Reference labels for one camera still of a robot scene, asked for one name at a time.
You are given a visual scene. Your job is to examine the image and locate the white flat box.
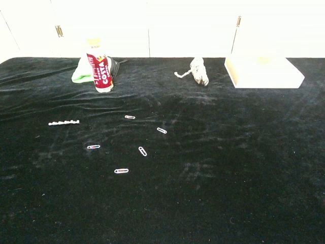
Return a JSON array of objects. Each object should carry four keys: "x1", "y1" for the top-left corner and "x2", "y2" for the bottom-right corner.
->
[{"x1": 224, "y1": 54, "x2": 305, "y2": 89}]

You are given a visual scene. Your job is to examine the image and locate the small metal chain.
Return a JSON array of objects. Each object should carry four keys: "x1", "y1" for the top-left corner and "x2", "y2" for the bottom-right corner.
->
[{"x1": 48, "y1": 119, "x2": 80, "y2": 127}]

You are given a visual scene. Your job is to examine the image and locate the black zipper pouch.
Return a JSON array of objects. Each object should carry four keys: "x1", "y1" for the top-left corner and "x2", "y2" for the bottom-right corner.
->
[{"x1": 108, "y1": 56, "x2": 127, "y2": 82}]

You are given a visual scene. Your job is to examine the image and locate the woven folding screen panel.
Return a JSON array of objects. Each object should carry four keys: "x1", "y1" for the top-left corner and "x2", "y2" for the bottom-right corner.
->
[
  {"x1": 230, "y1": 0, "x2": 325, "y2": 59},
  {"x1": 0, "y1": 0, "x2": 63, "y2": 58},
  {"x1": 148, "y1": 0, "x2": 241, "y2": 58},
  {"x1": 50, "y1": 0, "x2": 150, "y2": 58},
  {"x1": 0, "y1": 11, "x2": 20, "y2": 64}
]

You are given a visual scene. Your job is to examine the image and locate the bundled braided rope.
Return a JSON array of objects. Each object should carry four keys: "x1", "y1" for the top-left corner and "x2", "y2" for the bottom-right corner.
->
[{"x1": 174, "y1": 57, "x2": 210, "y2": 86}]

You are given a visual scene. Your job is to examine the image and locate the green white cloth pouch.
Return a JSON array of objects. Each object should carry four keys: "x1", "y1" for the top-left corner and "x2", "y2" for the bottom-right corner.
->
[{"x1": 71, "y1": 57, "x2": 94, "y2": 83}]

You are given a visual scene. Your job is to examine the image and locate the black velvet tablecloth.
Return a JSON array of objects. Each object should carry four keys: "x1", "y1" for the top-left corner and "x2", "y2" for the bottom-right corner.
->
[{"x1": 0, "y1": 57, "x2": 325, "y2": 244}]

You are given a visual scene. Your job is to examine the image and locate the red Costa coffee bottle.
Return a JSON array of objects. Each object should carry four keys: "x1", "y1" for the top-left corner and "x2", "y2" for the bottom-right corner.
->
[{"x1": 85, "y1": 38, "x2": 114, "y2": 94}]

